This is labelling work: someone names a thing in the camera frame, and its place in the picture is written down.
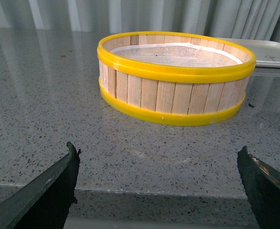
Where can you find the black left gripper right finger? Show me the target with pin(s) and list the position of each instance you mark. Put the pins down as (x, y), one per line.
(262, 186)

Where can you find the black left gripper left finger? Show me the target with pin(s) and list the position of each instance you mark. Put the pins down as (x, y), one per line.
(44, 203)

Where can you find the white bear-print tray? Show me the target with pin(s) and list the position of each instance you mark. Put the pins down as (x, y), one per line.
(267, 52)

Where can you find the wooden steamer with yellow bands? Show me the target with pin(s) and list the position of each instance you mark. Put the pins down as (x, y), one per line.
(170, 95)

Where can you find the white steamer liner cloth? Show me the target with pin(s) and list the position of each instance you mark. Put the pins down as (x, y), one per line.
(178, 54)

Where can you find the grey pleated curtain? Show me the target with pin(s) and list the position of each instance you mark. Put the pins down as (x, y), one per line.
(238, 19)

